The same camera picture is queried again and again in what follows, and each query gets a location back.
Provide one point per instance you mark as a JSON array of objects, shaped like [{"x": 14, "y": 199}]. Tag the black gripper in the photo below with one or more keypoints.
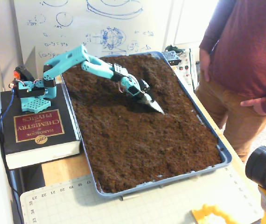
[{"x": 143, "y": 97}]

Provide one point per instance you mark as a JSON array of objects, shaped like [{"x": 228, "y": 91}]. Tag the silver foil-taped blade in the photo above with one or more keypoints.
[{"x": 156, "y": 107}]

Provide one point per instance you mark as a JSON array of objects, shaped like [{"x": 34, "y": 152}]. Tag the brown soil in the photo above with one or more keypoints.
[{"x": 135, "y": 140}]

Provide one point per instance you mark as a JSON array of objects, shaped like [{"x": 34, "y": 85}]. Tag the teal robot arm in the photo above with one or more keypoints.
[{"x": 63, "y": 60}]

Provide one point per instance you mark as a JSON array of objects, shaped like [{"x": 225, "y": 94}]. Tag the person's right forearm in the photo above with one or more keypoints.
[{"x": 208, "y": 37}]

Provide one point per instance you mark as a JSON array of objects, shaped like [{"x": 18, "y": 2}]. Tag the person's right hand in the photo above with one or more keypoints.
[{"x": 205, "y": 64}]

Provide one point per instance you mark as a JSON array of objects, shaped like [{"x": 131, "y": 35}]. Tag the person's left hand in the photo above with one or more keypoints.
[{"x": 263, "y": 106}]

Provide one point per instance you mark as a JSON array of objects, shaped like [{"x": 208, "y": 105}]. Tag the black vented electronics box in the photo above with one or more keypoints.
[{"x": 171, "y": 61}]

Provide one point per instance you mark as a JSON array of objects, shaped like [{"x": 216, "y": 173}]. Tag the white electronics panel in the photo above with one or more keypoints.
[{"x": 186, "y": 74}]

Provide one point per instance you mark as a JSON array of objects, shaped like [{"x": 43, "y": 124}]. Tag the dark green clutter piece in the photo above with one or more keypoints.
[{"x": 173, "y": 48}]

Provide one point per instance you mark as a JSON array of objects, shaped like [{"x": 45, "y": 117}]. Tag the whiteboard with blue drawings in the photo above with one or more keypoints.
[{"x": 88, "y": 23}]

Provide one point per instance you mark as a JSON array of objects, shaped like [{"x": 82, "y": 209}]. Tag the grey metal bar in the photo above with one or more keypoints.
[{"x": 130, "y": 197}]

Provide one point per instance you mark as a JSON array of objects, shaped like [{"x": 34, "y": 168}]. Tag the blue plastic tray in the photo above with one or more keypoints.
[{"x": 227, "y": 158}]

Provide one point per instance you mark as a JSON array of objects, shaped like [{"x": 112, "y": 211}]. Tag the black chemistry physics handbook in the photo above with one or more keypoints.
[{"x": 39, "y": 126}]

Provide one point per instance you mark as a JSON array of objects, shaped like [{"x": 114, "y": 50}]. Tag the person in maroon sweater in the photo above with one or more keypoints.
[{"x": 247, "y": 46}]

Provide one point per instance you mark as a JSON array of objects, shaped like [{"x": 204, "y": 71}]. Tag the white gridded cutting mat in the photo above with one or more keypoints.
[{"x": 100, "y": 210}]

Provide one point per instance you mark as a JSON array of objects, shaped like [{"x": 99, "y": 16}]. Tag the yellow plastic frame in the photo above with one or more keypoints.
[{"x": 198, "y": 213}]

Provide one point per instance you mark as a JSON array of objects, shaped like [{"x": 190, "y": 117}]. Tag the black camera lens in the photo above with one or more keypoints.
[{"x": 263, "y": 163}]

